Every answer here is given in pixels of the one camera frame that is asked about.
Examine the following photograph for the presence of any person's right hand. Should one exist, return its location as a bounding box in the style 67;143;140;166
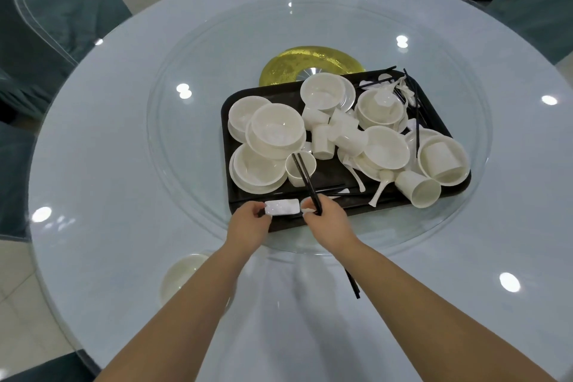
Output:
302;194;363;258

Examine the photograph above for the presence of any person's left hand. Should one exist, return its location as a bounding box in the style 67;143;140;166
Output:
225;201;273;257

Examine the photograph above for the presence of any white chopstick rest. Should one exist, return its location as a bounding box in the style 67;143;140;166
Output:
264;198;301;217

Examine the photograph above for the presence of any black tray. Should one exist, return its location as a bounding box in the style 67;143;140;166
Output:
220;69;473;235

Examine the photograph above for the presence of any person's left forearm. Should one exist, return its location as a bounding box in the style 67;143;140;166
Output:
96;242;263;382

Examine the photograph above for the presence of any person's right forearm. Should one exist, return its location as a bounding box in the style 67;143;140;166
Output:
338;238;556;382

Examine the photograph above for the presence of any glass lazy susan turntable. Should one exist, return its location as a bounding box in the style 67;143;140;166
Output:
146;2;493;257

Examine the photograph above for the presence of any white round table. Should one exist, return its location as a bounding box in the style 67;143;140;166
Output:
27;0;573;382

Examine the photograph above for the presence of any gold turntable base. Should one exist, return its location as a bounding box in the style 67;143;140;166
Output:
258;44;366;86

